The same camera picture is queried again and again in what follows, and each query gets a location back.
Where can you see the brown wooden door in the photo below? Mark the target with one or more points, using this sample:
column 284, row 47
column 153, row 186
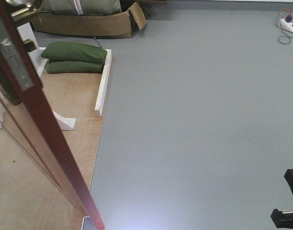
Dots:
column 32, row 115

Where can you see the silver door latch plate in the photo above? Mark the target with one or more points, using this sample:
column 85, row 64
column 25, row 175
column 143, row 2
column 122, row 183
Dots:
column 13, row 58

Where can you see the black robot gripper part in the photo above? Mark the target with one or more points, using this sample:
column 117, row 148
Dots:
column 284, row 219

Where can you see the brown cardboard box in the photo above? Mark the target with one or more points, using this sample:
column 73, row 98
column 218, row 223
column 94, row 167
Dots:
column 118, row 25

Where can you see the upper green sandbag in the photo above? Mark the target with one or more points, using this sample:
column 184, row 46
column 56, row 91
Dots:
column 74, row 51

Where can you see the green sandbag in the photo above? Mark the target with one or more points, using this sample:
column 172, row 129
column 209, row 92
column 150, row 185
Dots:
column 74, row 51
column 68, row 66

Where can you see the lower green sandbag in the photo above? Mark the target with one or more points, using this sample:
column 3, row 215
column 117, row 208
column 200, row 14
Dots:
column 68, row 66

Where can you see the grey-green sack in box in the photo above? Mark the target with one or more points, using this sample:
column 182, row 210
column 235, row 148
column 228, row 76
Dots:
column 82, row 7

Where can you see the white power strip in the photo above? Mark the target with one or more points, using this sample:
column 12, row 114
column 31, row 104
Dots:
column 287, row 26

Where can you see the white far edge rail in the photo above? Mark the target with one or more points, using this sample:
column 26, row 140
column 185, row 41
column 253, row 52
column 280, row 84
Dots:
column 104, row 84

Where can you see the brass door handle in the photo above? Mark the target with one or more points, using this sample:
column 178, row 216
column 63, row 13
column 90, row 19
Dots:
column 20, row 11

